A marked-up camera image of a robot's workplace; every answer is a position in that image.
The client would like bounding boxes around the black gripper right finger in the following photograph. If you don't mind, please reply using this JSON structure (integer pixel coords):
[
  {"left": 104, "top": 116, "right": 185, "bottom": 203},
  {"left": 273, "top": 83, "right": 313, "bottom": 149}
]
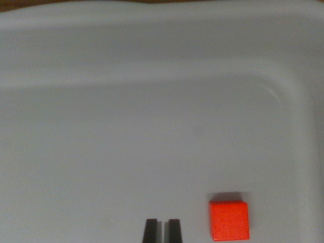
[{"left": 164, "top": 219, "right": 184, "bottom": 243}]

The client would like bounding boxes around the red cube block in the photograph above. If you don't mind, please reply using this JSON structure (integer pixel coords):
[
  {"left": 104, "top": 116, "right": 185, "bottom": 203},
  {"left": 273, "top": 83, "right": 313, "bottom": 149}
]
[{"left": 209, "top": 200, "right": 251, "bottom": 241}]

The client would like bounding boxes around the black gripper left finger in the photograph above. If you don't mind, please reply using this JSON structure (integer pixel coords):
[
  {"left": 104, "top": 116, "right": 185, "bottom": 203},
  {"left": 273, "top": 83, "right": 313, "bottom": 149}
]
[{"left": 142, "top": 218, "right": 163, "bottom": 243}]

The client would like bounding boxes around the white plastic tray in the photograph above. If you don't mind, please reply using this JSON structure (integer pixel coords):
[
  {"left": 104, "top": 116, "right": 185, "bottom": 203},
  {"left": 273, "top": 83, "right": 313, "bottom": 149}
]
[{"left": 0, "top": 0, "right": 324, "bottom": 243}]

